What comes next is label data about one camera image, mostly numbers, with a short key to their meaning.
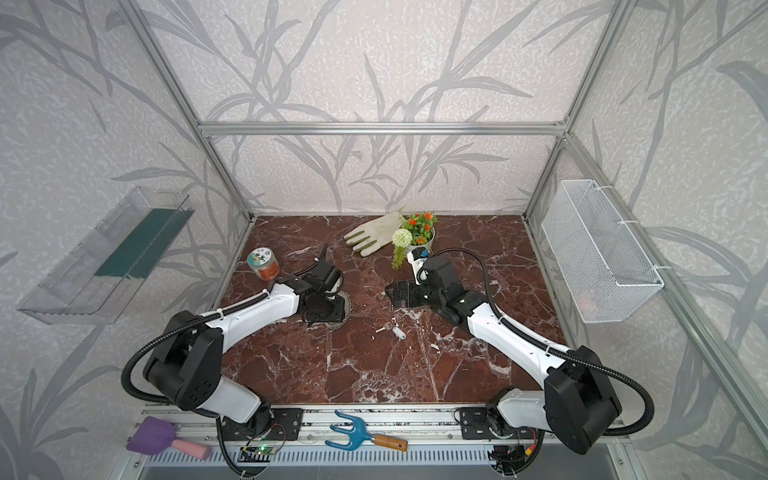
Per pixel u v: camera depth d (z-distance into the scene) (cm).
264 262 96
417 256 73
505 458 75
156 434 73
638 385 39
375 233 113
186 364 44
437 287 64
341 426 75
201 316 48
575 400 40
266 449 71
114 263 67
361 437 72
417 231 96
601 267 63
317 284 69
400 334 89
